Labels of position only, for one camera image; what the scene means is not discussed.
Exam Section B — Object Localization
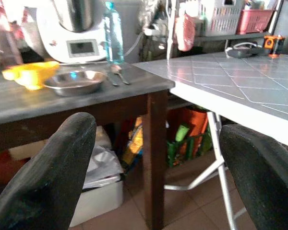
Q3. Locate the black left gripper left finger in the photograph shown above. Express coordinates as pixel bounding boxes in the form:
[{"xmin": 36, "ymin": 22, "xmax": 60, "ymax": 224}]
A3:
[{"xmin": 0, "ymin": 112, "xmax": 97, "ymax": 230}]

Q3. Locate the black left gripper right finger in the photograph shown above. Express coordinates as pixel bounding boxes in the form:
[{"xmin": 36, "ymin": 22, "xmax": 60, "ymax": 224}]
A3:
[{"xmin": 219, "ymin": 124, "xmax": 288, "ymax": 230}]

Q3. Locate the beige cardboard box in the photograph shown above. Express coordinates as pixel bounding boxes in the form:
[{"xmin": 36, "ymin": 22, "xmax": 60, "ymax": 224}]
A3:
[{"xmin": 8, "ymin": 140, "xmax": 48, "ymax": 161}]

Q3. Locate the dark red crate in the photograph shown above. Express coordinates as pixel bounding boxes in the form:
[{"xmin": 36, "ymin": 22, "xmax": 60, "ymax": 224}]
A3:
[{"xmin": 0, "ymin": 150, "xmax": 32, "ymax": 187}]

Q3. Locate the white plastic storage box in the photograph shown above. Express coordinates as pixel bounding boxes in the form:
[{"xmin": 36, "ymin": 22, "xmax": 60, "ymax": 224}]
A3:
[{"xmin": 69, "ymin": 126, "xmax": 124, "ymax": 228}]

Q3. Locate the crumpled white paper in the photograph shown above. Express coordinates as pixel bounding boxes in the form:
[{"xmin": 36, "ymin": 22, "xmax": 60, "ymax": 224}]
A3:
[{"xmin": 83, "ymin": 143, "xmax": 124, "ymax": 190}]

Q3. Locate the green and orange shopping bag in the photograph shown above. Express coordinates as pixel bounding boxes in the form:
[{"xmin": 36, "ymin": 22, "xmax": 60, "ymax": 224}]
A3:
[{"xmin": 167, "ymin": 107, "xmax": 213, "ymax": 168}]

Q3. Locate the shallow metal bowl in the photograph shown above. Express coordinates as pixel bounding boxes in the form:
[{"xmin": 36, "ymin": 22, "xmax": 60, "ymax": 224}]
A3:
[{"xmin": 43, "ymin": 70, "xmax": 108, "ymax": 97}]

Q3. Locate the yellow colourful snack packet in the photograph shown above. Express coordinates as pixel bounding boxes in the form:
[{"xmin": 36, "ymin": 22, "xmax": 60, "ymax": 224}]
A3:
[{"xmin": 121, "ymin": 117, "xmax": 144, "ymax": 166}]

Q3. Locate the white folding table, tiled top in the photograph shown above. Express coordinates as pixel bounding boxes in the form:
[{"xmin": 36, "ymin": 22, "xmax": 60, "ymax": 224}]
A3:
[{"xmin": 133, "ymin": 52, "xmax": 288, "ymax": 230}]

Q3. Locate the dark wooden table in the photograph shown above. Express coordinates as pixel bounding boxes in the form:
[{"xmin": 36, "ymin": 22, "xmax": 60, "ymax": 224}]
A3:
[{"xmin": 0, "ymin": 62, "xmax": 175, "ymax": 230}]

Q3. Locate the metal fork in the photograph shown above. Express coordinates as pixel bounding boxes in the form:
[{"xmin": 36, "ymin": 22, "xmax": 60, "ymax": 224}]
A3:
[{"xmin": 105, "ymin": 71, "xmax": 120, "ymax": 87}]

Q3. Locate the black power strip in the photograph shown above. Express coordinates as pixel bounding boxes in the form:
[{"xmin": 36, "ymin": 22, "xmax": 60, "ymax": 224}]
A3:
[{"xmin": 227, "ymin": 45, "xmax": 271, "ymax": 59}]

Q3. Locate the metal spoon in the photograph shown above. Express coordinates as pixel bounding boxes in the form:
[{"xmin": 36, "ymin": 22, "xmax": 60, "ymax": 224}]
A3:
[{"xmin": 110, "ymin": 64, "xmax": 130, "ymax": 85}]

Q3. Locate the orange and black device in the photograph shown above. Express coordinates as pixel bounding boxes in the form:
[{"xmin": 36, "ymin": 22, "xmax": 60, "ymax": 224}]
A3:
[{"xmin": 263, "ymin": 35, "xmax": 286, "ymax": 58}]

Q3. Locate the white kitchen machine with screen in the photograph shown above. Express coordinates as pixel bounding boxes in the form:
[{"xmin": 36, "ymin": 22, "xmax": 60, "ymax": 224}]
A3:
[{"xmin": 36, "ymin": 0, "xmax": 108, "ymax": 64}]

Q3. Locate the black metal shelf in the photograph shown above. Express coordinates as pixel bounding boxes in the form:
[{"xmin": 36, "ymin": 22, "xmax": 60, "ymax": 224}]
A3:
[{"xmin": 196, "ymin": 0, "xmax": 286, "ymax": 50}]

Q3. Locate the clear blue water bottle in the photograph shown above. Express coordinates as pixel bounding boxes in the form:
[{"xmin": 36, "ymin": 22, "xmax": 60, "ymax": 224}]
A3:
[{"xmin": 103, "ymin": 1, "xmax": 125, "ymax": 66}]

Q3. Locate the pink plastic basket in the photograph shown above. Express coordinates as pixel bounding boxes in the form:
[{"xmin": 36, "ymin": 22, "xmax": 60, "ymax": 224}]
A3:
[{"xmin": 236, "ymin": 9, "xmax": 274, "ymax": 35}]

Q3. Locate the grey slotted laundry basket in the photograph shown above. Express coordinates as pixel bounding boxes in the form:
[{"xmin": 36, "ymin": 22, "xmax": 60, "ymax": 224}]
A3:
[{"xmin": 201, "ymin": 0, "xmax": 243, "ymax": 36}]

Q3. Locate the white plug adapter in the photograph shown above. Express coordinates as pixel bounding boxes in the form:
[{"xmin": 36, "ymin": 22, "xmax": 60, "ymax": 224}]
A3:
[{"xmin": 144, "ymin": 27, "xmax": 159, "ymax": 36}]

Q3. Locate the white appliance power cable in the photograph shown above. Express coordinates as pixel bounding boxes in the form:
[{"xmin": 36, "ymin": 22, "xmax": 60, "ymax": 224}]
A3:
[{"xmin": 123, "ymin": 32, "xmax": 144, "ymax": 57}]

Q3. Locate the white hanging strap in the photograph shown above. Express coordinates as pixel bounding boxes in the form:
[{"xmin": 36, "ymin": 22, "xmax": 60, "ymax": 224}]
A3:
[{"xmin": 165, "ymin": 0, "xmax": 177, "ymax": 62}]

